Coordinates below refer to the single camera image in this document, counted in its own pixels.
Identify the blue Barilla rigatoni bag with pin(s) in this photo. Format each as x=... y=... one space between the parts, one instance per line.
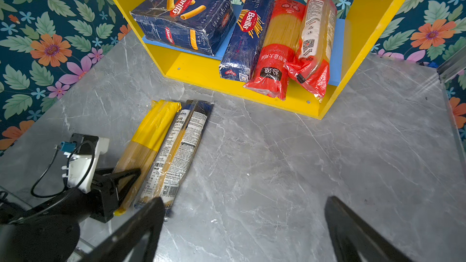
x=196 y=25

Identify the blue clear spaghetti bag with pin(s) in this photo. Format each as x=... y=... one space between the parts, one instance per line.
x=179 y=149
x=148 y=192

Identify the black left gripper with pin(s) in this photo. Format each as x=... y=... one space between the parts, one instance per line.
x=50 y=231

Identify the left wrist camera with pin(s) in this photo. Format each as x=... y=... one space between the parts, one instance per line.
x=82 y=152

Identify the red clear labelled spaghetti bag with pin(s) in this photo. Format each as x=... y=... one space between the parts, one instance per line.
x=311 y=65

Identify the blue Barilla spaghetti box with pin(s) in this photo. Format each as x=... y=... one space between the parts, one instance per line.
x=246 y=41

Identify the yellow wooden shelf unit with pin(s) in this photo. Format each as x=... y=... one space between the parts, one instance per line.
x=364 y=24

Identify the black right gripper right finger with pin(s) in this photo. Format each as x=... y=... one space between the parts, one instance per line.
x=353 y=239

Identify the yellow spaghetti bag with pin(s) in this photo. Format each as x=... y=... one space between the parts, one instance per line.
x=144 y=146

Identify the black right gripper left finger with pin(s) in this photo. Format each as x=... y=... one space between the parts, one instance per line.
x=136 y=240

